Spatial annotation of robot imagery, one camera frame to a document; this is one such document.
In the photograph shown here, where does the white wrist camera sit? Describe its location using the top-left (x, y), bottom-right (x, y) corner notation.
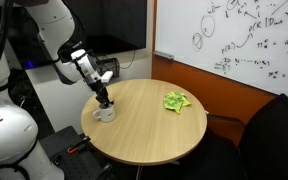
top-left (101, 71), bottom-right (113, 83)

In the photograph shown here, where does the black office chair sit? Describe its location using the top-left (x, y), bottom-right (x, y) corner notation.
top-left (205, 94), bottom-right (288, 180)

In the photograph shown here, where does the white whiteboard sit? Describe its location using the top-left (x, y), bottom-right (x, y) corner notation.
top-left (155, 0), bottom-right (288, 96)

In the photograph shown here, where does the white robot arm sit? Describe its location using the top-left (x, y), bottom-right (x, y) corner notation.
top-left (0, 0), bottom-right (112, 180)

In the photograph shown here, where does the black wall monitor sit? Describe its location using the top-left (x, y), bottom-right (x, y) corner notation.
top-left (8, 0), bottom-right (147, 69)

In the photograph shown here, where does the white ceramic mug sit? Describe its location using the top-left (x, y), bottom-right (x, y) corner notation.
top-left (93, 105), bottom-right (115, 123)

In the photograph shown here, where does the yellow green cloth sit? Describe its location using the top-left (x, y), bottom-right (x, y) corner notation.
top-left (163, 92), bottom-right (191, 114)

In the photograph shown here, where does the black orange clamp far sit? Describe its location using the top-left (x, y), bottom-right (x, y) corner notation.
top-left (67, 136), bottom-right (90, 154)

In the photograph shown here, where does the black perforated mounting board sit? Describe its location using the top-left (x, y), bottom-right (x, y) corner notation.
top-left (40, 126), bottom-right (115, 180)

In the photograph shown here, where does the round wooden table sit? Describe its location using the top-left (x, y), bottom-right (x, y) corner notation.
top-left (81, 79), bottom-right (207, 168)

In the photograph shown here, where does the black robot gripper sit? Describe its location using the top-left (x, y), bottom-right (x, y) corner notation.
top-left (89, 80), bottom-right (114, 109)

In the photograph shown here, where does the black wire basket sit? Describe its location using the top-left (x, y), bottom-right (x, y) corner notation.
top-left (97, 58), bottom-right (120, 78)

